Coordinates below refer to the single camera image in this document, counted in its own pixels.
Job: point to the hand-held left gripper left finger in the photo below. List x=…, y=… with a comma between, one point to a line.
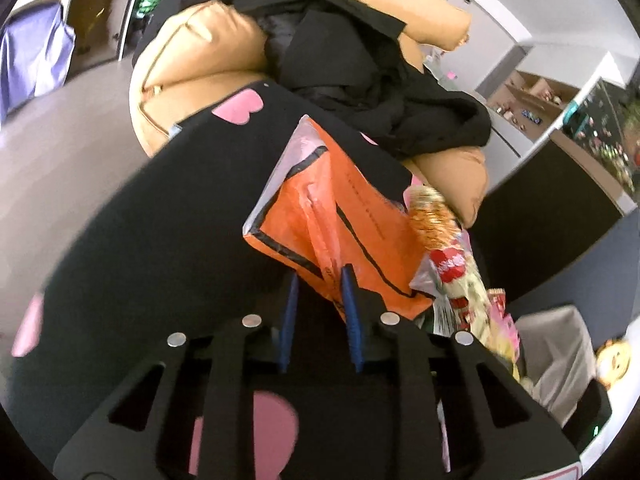
x=289, y=320

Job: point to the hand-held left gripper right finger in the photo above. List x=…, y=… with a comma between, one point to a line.
x=352, y=320

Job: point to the trash bin with white liner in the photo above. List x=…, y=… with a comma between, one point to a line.
x=555, y=355

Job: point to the orange plastic bag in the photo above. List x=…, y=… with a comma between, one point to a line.
x=310, y=200

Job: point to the yellow plush toy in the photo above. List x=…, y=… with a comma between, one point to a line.
x=615, y=360

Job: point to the yellow snack packet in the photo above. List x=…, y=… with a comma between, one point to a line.
x=450, y=265

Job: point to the black blanket with pink print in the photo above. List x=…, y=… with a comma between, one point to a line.
x=150, y=235

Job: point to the black cabinet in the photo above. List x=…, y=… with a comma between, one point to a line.
x=550, y=215

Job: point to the black jacket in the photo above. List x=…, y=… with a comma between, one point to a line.
x=350, y=60

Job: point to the wooden shelf with figurines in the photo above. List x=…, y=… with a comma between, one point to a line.
x=535, y=102

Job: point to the fish tank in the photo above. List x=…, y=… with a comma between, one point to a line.
x=605, y=130

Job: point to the round hanging ornament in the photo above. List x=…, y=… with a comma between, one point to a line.
x=464, y=39

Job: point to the white wardrobe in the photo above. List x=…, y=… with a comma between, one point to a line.
x=480, y=15

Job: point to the green toy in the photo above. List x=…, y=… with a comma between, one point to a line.
x=147, y=2

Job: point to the purple cloth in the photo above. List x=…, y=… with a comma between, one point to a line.
x=35, y=55

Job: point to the wooden cabinet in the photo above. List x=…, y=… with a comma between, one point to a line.
x=100, y=5

